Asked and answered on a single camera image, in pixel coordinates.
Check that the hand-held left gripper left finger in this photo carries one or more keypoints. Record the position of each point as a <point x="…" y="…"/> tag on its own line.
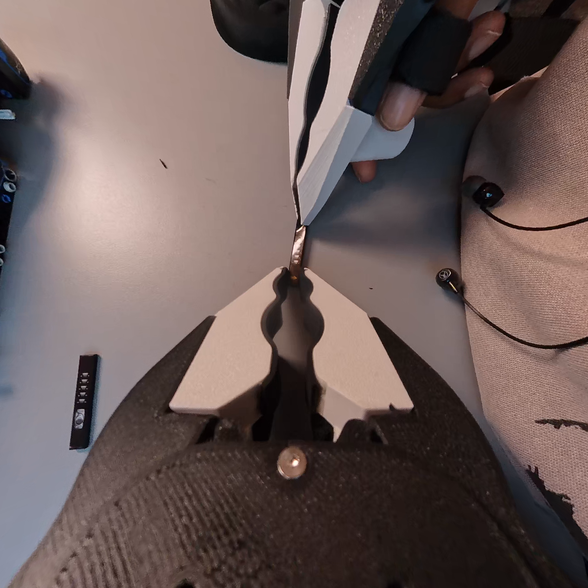
<point x="220" y="363"/>

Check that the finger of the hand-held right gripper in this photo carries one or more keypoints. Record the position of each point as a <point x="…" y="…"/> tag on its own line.
<point x="301" y="69"/>
<point x="351" y="55"/>

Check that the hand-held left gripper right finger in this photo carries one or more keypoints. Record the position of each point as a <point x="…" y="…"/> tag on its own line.
<point x="358" y="363"/>

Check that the black lego tile yellow arrow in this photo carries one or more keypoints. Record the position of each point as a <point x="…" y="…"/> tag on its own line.
<point x="297" y="250"/>

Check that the blue white lego race car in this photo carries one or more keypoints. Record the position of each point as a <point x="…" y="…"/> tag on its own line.
<point x="7" y="193"/>

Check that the person's right hand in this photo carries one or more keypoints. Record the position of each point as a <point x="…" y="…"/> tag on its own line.
<point x="399" y="108"/>

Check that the person's beige sweatshirt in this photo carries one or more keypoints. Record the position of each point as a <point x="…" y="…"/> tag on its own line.
<point x="528" y="298"/>

